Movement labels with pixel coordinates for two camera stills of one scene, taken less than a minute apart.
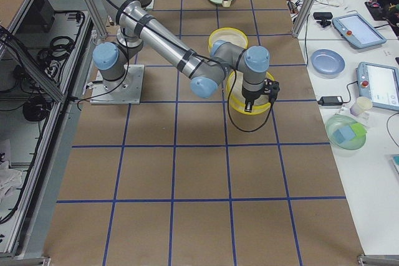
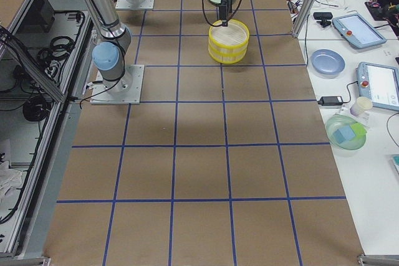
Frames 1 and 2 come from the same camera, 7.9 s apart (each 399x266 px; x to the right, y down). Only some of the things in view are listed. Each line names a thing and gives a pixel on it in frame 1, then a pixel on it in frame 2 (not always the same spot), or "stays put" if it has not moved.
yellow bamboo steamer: x=237 y=98 → x=234 y=37
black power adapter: x=330 y=101 stays put
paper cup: x=363 y=103 stays put
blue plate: x=326 y=63 stays put
